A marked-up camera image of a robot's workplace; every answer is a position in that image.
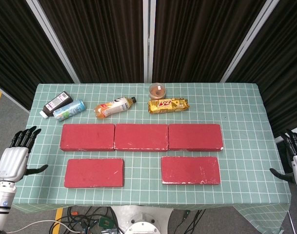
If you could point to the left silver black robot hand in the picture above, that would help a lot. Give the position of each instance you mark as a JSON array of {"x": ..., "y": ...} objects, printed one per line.
[{"x": 13, "y": 161}]

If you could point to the red brick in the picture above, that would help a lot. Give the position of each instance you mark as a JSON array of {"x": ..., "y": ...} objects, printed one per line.
[
  {"x": 141, "y": 136},
  {"x": 195, "y": 136},
  {"x": 93, "y": 173},
  {"x": 87, "y": 136},
  {"x": 189, "y": 169}
]

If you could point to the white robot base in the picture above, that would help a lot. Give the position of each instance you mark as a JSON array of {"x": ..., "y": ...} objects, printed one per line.
[{"x": 143, "y": 219}]

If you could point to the grey metal table leg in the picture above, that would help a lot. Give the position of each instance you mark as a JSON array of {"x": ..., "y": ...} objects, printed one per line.
[{"x": 292, "y": 223}]

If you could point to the dark brown bottle white cap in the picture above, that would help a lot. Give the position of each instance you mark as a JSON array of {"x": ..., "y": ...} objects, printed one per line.
[{"x": 56, "y": 103}]

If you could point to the blue green drink can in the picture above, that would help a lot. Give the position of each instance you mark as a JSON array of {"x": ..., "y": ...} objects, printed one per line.
[{"x": 70, "y": 110}]

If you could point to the dark ribbed partition panel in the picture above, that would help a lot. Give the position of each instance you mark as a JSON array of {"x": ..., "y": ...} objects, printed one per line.
[
  {"x": 284, "y": 73},
  {"x": 16, "y": 48},
  {"x": 102, "y": 36},
  {"x": 199, "y": 36}
]

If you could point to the green circuit board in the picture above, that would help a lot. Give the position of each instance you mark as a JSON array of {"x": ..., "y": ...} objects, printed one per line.
[{"x": 105, "y": 222}]

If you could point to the orange juice plastic bottle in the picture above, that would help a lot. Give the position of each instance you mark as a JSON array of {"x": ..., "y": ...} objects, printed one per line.
[{"x": 112, "y": 107}]

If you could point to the green checked tablecloth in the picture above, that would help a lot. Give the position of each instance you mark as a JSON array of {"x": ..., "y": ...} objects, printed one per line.
[{"x": 143, "y": 192}]

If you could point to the yellow snack packet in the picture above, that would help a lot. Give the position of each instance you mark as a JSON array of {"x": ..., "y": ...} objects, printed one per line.
[{"x": 167, "y": 106}]

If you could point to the clear round snack jar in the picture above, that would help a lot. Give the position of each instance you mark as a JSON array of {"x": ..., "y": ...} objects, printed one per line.
[{"x": 158, "y": 92}]

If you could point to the white partition bottom rail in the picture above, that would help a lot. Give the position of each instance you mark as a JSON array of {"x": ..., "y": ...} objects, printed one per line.
[
  {"x": 10, "y": 97},
  {"x": 278, "y": 139}
]

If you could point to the white partition frame post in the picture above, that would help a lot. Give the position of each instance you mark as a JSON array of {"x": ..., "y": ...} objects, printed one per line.
[
  {"x": 148, "y": 36},
  {"x": 55, "y": 44},
  {"x": 250, "y": 41}
]

